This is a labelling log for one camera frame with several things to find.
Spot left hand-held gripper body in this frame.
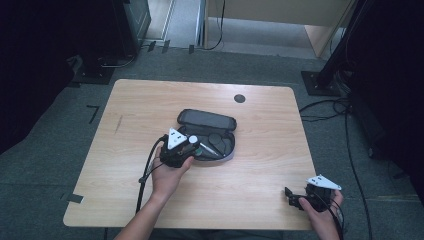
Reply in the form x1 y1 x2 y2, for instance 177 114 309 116
159 127 196 169

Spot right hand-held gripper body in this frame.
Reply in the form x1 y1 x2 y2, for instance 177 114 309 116
303 174 343 213

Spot silver pen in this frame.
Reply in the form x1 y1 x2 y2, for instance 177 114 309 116
199 142 222 158

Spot black pencil case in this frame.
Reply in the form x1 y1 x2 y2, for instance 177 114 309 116
176 108 238 164

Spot person's right hand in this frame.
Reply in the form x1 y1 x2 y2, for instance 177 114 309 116
297 189 345 234

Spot person's left hand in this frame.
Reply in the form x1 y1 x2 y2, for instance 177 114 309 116
150 145 196 202

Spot person's dark trousers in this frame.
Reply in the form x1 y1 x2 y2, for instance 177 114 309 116
149 227 285 240

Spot black tape strip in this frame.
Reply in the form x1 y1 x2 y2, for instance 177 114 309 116
60 192 85 205

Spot black cabinet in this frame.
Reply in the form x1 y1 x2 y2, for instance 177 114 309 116
111 0 152 58

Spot dark curtain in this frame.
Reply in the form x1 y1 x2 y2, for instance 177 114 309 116
0 0 116 156
344 0 424 204

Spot black metal stand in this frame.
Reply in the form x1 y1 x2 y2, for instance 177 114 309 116
301 0 373 98

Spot light wooden desk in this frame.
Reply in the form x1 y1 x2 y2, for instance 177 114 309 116
203 0 355 58

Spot right hand-held gripper cable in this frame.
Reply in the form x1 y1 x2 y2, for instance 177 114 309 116
313 191 346 240

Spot hand-held gripper cable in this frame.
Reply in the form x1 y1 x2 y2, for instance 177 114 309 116
313 191 346 240
134 133 170 215

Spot left hand-held gripper cable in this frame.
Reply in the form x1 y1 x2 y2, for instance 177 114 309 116
134 133 170 215

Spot black floor cables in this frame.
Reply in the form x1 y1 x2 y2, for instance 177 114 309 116
298 97 375 240

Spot black stand base plate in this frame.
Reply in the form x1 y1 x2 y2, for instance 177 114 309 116
70 54 116 86

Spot black hanging cable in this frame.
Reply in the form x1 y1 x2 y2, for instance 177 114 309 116
202 0 227 52

